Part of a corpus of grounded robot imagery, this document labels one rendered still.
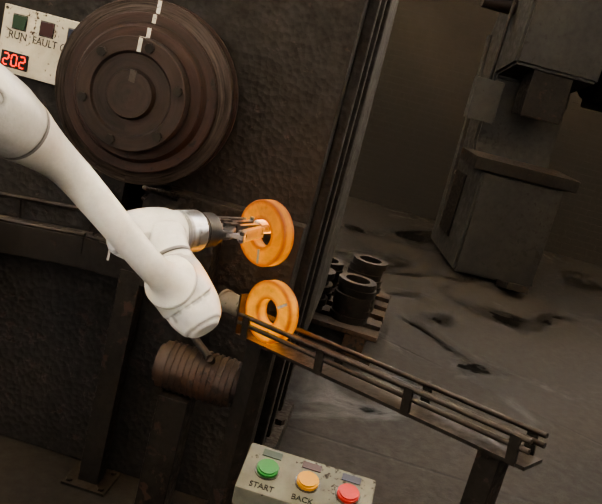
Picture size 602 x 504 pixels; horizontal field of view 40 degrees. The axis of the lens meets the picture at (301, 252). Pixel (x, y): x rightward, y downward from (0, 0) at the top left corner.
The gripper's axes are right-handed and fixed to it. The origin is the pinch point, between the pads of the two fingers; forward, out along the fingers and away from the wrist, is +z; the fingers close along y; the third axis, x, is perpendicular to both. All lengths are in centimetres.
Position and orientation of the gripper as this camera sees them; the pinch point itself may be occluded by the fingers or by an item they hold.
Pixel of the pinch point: (266, 226)
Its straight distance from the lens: 187.1
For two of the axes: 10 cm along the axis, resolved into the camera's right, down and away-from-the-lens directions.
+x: 2.1, -9.4, -2.8
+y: 7.0, 3.4, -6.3
